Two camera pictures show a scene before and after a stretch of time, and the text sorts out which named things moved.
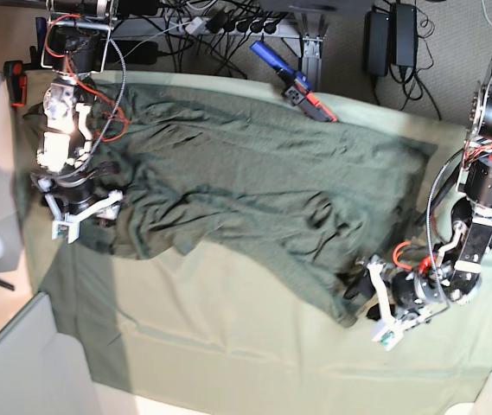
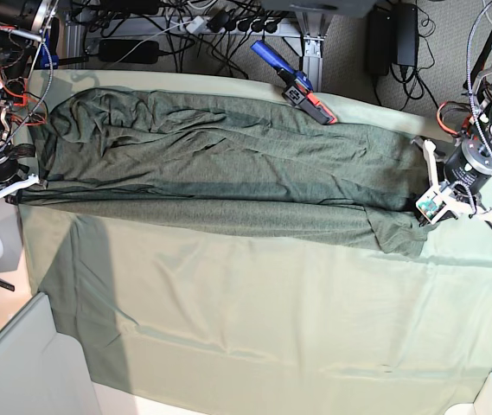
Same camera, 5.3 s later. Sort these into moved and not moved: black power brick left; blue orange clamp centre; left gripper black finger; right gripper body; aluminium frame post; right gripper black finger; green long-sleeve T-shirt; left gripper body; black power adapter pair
Moved: left gripper body; right gripper body; right gripper black finger; left gripper black finger; green long-sleeve T-shirt
Not moved: aluminium frame post; blue orange clamp centre; black power brick left; black power adapter pair
